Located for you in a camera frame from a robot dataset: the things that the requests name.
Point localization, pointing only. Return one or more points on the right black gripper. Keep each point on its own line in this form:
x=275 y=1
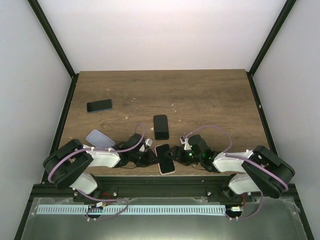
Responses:
x=179 y=157

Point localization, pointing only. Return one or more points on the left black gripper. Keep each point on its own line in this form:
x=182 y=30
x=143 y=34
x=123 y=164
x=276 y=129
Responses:
x=149 y=159

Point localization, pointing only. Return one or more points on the pink phone case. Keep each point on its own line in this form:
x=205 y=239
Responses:
x=157 y=160

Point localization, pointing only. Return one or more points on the bare black phone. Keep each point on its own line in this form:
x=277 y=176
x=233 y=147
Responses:
x=166 y=160

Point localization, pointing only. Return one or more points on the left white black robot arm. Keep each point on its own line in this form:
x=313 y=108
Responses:
x=66 y=166

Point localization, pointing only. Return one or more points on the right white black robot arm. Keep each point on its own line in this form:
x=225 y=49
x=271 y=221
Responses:
x=257 y=170

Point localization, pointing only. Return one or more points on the lavender phone case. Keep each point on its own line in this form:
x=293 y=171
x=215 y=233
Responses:
x=99 y=140

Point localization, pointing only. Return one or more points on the black phone in blue case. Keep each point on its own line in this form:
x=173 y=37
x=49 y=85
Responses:
x=100 y=105

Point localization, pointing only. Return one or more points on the metal sheet panel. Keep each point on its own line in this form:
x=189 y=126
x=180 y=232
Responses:
x=262 y=219

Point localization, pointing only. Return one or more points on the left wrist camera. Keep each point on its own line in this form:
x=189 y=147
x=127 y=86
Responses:
x=148 y=142

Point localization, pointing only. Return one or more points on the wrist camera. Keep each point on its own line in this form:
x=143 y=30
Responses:
x=148 y=142
x=194 y=142

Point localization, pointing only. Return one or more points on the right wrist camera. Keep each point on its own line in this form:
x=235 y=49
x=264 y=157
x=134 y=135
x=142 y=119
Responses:
x=194 y=142

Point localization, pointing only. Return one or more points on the black aluminium frame rail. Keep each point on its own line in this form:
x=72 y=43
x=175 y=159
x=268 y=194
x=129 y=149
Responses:
x=209 y=187

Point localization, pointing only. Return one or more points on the light blue slotted cable duct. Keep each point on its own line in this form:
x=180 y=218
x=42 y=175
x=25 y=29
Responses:
x=206 y=210

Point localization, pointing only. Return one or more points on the right black frame post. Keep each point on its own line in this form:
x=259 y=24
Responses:
x=280 y=20

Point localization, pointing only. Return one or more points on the black frame post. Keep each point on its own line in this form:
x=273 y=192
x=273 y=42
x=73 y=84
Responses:
x=44 y=22
x=280 y=20

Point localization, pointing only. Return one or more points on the left black frame post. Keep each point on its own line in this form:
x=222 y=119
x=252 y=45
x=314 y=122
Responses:
x=44 y=22

